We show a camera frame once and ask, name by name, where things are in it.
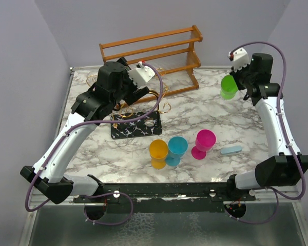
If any green plastic wine glass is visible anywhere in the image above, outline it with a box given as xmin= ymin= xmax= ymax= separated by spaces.
xmin=220 ymin=75 xmax=238 ymax=100

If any clear tall wine glass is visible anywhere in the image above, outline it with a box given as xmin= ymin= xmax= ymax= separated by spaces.
xmin=86 ymin=71 xmax=98 ymax=87

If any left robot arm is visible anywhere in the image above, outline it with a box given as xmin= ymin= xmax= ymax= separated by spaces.
xmin=20 ymin=57 xmax=155 ymax=204

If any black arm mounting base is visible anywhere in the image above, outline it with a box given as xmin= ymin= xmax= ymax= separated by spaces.
xmin=73 ymin=181 xmax=255 ymax=214

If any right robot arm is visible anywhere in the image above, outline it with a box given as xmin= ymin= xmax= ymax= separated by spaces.
xmin=225 ymin=48 xmax=308 ymax=200

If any gold wine glass rack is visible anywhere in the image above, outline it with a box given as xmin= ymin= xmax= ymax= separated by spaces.
xmin=85 ymin=67 xmax=172 ymax=140

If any orange wooden shelf rack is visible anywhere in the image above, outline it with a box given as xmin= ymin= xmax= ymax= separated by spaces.
xmin=99 ymin=25 xmax=203 ymax=96

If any yellow plastic wine glass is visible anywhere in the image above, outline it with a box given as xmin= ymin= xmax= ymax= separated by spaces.
xmin=149 ymin=139 xmax=169 ymax=170

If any blue plastic wine glass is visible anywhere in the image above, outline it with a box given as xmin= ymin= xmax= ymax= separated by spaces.
xmin=166 ymin=136 xmax=188 ymax=167

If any pink plastic wine glass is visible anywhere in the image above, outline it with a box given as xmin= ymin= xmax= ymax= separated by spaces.
xmin=191 ymin=129 xmax=217 ymax=160

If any light blue small block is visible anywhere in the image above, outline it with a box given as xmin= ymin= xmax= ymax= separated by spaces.
xmin=220 ymin=146 xmax=243 ymax=155

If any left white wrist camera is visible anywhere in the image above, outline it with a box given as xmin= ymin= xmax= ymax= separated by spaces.
xmin=128 ymin=61 xmax=155 ymax=88

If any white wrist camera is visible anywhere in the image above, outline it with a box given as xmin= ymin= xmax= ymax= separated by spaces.
xmin=128 ymin=61 xmax=155 ymax=88
xmin=228 ymin=47 xmax=250 ymax=72

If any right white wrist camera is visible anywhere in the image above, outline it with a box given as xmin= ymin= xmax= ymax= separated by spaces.
xmin=228 ymin=47 xmax=250 ymax=72

